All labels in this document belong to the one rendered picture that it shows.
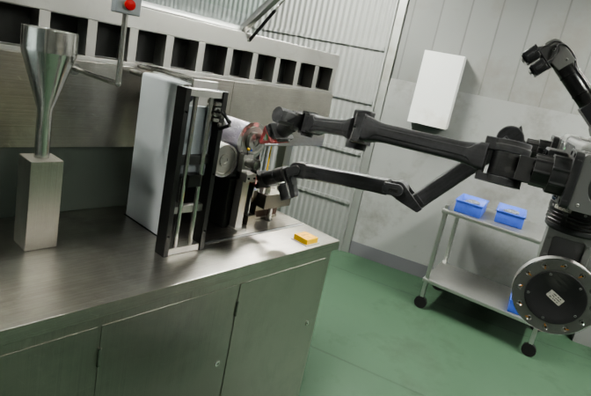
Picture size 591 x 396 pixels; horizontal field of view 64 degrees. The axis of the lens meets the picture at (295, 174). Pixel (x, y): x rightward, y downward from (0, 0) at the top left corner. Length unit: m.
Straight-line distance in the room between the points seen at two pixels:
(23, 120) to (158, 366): 0.88
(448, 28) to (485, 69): 0.44
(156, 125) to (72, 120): 0.29
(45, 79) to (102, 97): 0.41
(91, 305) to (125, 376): 0.31
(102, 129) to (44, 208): 0.43
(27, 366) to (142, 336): 0.31
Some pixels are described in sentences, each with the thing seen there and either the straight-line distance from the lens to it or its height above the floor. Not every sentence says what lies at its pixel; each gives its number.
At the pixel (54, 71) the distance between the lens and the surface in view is 1.45.
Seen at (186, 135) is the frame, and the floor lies 1.29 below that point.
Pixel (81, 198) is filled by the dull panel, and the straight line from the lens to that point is 1.90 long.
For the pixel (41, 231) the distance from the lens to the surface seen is 1.57.
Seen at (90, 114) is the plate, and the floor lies 1.26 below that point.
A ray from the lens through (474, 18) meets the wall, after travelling 4.10.
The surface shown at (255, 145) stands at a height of 1.24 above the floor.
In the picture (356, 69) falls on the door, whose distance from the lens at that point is 4.17.
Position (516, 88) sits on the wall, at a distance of 4.04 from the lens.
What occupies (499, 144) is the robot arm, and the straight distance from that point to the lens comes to 1.15.
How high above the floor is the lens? 1.57
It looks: 13 degrees down
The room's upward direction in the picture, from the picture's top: 11 degrees clockwise
